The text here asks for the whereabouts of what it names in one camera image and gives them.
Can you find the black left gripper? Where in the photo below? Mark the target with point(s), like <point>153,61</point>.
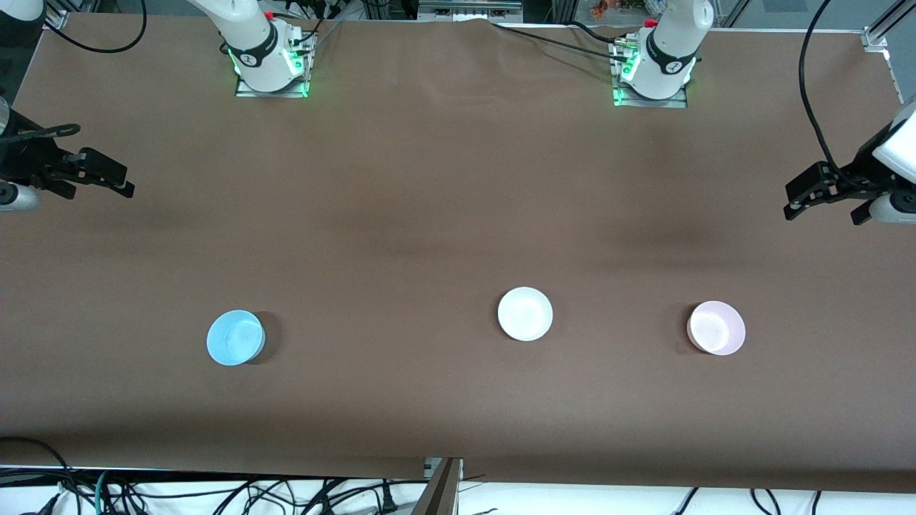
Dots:
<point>863,169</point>

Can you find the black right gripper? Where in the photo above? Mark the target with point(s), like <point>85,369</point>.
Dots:
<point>28,159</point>

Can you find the pink bowl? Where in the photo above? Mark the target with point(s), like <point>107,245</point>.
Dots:
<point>717,329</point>

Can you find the light blue bowl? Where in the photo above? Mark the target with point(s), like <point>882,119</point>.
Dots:
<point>232,340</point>

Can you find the white bowl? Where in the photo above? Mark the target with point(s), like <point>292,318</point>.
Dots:
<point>525,315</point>

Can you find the brown table cover sheet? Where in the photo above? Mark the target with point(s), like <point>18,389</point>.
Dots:
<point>429,214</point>

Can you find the black power plug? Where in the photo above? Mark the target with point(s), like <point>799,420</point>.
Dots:
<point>388,501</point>

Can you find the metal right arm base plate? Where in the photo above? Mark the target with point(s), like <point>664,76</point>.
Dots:
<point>247,91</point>

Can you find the metal corner bracket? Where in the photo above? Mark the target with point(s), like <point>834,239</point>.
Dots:
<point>876,39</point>
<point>56,19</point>

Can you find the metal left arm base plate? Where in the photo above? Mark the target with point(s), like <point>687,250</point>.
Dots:
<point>647,104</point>

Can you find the aluminium frame bar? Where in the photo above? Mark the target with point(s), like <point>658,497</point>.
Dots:
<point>469,8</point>

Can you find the aluminium profile post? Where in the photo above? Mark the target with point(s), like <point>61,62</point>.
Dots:
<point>440,493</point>

